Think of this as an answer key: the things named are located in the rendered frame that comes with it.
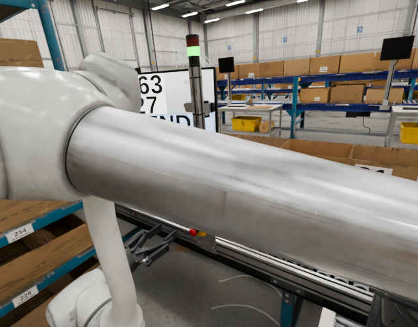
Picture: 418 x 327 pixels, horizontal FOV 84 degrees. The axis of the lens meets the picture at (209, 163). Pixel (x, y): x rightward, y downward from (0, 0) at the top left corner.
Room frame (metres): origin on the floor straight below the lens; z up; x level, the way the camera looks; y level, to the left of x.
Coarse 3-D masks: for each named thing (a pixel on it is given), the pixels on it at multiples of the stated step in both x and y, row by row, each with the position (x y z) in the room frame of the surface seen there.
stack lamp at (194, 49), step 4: (188, 40) 0.98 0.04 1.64; (192, 40) 0.97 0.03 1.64; (196, 40) 0.98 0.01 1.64; (188, 44) 0.98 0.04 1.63; (192, 44) 0.97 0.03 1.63; (196, 44) 0.98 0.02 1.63; (188, 48) 0.98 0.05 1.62; (192, 48) 0.97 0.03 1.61; (196, 48) 0.98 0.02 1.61; (188, 52) 0.98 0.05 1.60; (192, 52) 0.97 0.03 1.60; (196, 52) 0.98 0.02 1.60
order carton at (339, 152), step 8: (288, 144) 1.58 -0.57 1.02; (296, 144) 1.59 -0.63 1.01; (304, 144) 1.56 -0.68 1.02; (312, 144) 1.53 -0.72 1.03; (320, 144) 1.50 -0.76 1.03; (328, 144) 1.47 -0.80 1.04; (336, 144) 1.45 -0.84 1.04; (344, 144) 1.42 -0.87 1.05; (304, 152) 1.56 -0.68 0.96; (312, 152) 1.53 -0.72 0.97; (320, 152) 1.50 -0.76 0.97; (328, 152) 1.47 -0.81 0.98; (336, 152) 1.44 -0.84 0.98; (344, 152) 1.42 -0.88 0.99; (336, 160) 1.19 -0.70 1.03; (344, 160) 1.17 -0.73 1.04
